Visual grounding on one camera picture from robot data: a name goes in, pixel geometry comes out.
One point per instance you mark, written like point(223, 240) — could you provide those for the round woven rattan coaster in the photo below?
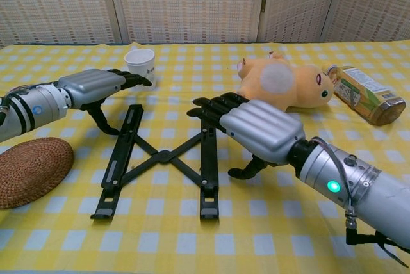
point(32, 171)

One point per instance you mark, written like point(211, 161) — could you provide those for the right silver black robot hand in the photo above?
point(266, 130)

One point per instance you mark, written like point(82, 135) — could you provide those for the green label tea bottle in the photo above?
point(362, 94)

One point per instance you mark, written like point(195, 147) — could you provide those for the white paper cup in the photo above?
point(139, 59)

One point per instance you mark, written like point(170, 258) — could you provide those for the brass screen hinge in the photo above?
point(264, 3)

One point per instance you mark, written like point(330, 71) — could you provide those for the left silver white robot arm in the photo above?
point(35, 110)

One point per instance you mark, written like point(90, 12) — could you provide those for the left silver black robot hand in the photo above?
point(93, 85)

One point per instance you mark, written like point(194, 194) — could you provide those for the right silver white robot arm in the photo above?
point(378, 194)

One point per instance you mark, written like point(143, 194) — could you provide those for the black folding laptop stand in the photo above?
point(165, 156)

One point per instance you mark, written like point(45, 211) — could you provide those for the yellow white checkered tablecloth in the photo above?
point(192, 248)

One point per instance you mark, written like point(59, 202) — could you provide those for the yellow plush toy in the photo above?
point(304, 88)

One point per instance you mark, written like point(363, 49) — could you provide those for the woven folding screen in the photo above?
point(185, 5)

